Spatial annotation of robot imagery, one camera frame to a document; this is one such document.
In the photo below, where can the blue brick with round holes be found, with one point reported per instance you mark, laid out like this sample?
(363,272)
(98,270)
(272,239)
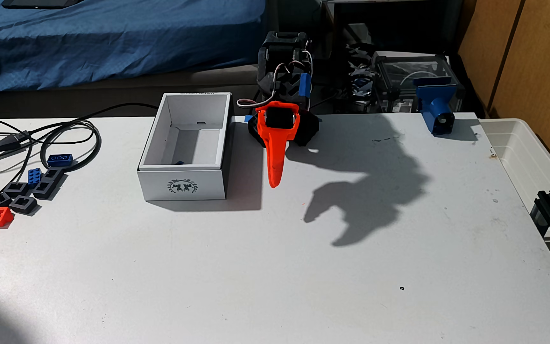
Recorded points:
(60,161)

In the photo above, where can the small blue toy brick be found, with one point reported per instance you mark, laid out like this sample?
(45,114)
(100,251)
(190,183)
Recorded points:
(35,177)

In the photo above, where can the wooden cabinet doors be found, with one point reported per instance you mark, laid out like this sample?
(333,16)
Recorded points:
(518,48)

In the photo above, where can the white plastic bin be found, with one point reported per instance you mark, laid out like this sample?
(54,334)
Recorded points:
(518,157)

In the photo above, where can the white cardboard box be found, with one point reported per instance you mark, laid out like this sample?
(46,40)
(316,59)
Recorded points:
(184,184)

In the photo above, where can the black flat tablet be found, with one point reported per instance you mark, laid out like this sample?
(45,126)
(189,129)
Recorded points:
(41,4)

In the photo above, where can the blue printed mount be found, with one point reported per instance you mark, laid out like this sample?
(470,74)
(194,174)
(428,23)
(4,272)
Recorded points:
(435,105)

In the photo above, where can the black power adapter plug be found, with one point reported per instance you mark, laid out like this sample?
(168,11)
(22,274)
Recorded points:
(7,142)

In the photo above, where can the small cooling fan part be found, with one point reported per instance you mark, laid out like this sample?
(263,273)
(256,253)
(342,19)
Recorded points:
(361,85)

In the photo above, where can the clear acrylic case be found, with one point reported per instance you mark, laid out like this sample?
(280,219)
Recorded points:
(399,71)

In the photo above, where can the brown bed frame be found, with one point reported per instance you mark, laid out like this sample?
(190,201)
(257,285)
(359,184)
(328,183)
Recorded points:
(112,95)

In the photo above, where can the blue bed sheet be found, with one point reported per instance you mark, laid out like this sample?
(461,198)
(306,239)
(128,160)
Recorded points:
(112,38)

